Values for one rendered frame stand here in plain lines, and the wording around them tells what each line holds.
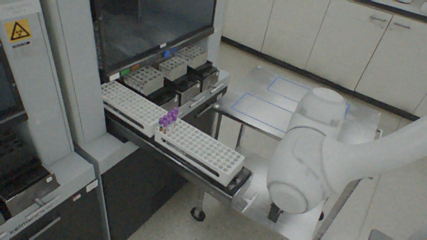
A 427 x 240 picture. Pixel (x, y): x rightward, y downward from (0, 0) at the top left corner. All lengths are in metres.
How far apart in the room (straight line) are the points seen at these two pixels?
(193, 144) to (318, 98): 0.46
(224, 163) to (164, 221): 0.93
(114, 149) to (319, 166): 0.78
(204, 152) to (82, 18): 0.52
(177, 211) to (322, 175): 1.38
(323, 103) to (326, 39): 2.49
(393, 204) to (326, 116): 1.78
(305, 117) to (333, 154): 0.14
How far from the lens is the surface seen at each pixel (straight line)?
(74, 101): 1.04
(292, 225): 1.60
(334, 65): 3.19
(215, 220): 1.84
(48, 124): 1.03
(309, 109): 0.67
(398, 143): 0.57
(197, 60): 1.44
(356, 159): 0.56
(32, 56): 0.91
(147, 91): 1.23
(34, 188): 1.01
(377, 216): 2.26
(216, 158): 0.94
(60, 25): 0.92
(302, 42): 3.22
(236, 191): 0.95
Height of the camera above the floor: 1.54
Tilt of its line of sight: 39 degrees down
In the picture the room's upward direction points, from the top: 9 degrees clockwise
